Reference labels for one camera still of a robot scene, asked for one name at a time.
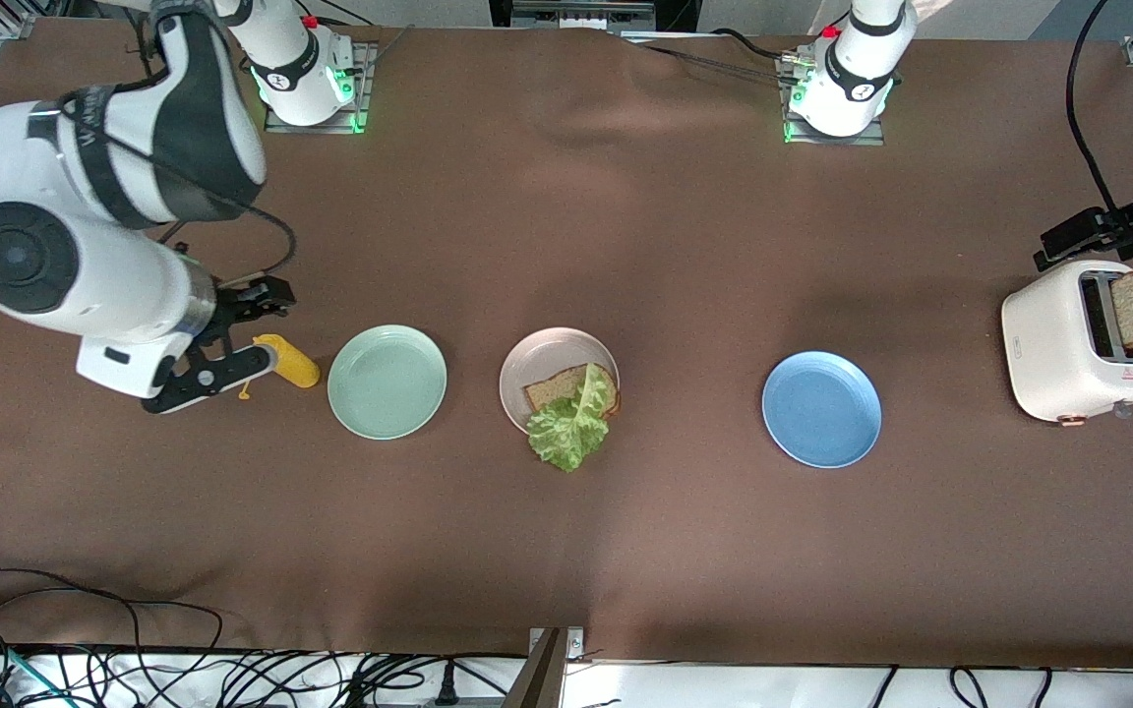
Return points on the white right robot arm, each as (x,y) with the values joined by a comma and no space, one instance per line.
(85,285)

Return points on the green plate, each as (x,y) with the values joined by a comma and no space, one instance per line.
(387,383)

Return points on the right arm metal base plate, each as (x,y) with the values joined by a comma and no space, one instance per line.
(368,69)

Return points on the green lettuce leaf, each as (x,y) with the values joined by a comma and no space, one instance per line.
(566,433)

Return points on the brown table cloth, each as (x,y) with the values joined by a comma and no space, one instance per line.
(626,246)

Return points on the blue plate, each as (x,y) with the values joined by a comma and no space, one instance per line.
(822,408)

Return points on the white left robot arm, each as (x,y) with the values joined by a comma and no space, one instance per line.
(862,69)

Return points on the black equipment frame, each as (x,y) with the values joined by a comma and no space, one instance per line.
(675,12)

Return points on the white toaster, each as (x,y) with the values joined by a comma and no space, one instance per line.
(1048,354)

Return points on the beige plate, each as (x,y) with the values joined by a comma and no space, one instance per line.
(547,354)

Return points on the aluminium camera pole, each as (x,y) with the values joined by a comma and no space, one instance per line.
(542,678)

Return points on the yellow mustard squeeze bottle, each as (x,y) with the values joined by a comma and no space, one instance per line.
(296,369)

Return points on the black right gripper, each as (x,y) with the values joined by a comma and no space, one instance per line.
(235,306)

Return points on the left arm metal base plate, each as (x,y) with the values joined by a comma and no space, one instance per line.
(876,140)

